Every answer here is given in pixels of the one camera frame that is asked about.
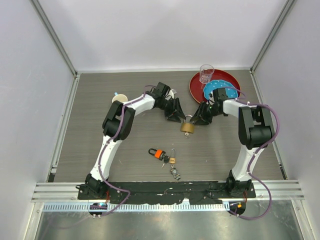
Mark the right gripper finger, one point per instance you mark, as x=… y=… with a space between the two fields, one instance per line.
x=203 y=121
x=198 y=115

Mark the small black keys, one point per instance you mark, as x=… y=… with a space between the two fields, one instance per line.
x=166 y=159

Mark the white slotted cable duct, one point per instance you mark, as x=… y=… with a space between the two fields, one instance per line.
x=91 y=207

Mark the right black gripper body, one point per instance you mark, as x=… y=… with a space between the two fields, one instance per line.
x=209 y=112

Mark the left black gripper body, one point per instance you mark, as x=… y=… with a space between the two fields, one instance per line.
x=169 y=107

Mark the red round tray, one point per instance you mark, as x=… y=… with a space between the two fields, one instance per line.
x=196 y=87

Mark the blue dotted plate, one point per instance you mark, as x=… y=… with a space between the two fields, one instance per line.
x=216 y=84

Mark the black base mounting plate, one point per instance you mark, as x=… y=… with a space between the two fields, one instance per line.
x=165 y=192

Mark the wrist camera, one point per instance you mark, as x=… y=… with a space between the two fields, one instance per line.
x=210 y=97
x=171 y=94

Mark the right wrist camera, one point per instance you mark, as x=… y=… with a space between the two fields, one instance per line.
x=210 y=97

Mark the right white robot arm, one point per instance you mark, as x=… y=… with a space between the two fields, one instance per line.
x=255 y=132

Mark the light blue mug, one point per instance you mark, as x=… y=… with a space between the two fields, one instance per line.
x=119 y=97

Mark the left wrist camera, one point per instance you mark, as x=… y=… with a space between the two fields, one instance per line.
x=171 y=94

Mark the small brass padlock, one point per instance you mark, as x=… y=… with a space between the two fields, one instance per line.
x=172 y=157

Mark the large brass padlock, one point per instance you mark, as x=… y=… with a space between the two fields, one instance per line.
x=187 y=125

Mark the clear plastic cup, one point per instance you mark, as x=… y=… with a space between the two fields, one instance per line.
x=206 y=72

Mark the orange black padlock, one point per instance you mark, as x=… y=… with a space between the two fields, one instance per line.
x=157 y=153

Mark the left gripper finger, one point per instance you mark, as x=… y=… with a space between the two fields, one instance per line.
x=178 y=113
x=172 y=117

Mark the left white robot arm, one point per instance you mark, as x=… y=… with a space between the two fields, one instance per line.
x=116 y=127

